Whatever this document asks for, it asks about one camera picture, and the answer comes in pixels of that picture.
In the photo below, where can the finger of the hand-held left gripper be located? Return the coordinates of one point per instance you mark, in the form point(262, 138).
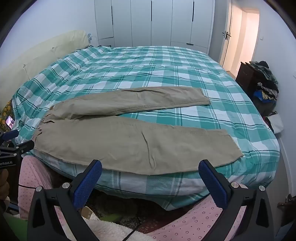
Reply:
point(24, 146)
point(9, 135)

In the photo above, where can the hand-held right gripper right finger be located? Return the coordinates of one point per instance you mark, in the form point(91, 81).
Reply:
point(212, 183)

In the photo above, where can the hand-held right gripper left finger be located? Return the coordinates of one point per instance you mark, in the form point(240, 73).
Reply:
point(89, 183)

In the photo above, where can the khaki pants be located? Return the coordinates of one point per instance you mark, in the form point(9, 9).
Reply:
point(115, 143)

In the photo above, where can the pink dotted pajama pants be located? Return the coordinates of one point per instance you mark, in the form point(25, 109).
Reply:
point(34, 176)

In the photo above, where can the smartphone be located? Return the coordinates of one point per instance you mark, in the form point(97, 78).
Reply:
point(10, 122)

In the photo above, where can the yellow patterned pillow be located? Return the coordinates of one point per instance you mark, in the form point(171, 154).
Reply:
point(5, 111)

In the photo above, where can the dark patterned rug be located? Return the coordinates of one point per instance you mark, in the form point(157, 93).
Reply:
point(124, 206)

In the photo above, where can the white fluffy cloth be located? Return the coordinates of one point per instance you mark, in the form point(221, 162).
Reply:
point(104, 230)

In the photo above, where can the beige padded headboard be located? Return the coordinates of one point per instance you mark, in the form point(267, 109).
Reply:
point(34, 58)

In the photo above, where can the white bag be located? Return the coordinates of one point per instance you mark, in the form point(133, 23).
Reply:
point(276, 122)

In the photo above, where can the pile of dark clothes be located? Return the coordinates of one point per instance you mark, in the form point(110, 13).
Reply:
point(266, 88)

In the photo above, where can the dark wooden dresser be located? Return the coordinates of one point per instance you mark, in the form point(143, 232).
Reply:
point(245, 74)

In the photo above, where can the green plaid bed blanket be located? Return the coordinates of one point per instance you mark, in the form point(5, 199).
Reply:
point(161, 69)

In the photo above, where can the white door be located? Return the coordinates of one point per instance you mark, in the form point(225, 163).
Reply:
point(231, 34)

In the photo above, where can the white wardrobe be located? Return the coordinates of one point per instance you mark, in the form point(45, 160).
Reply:
point(152, 20)

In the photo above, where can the white wall socket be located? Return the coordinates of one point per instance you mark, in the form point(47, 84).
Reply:
point(90, 36)

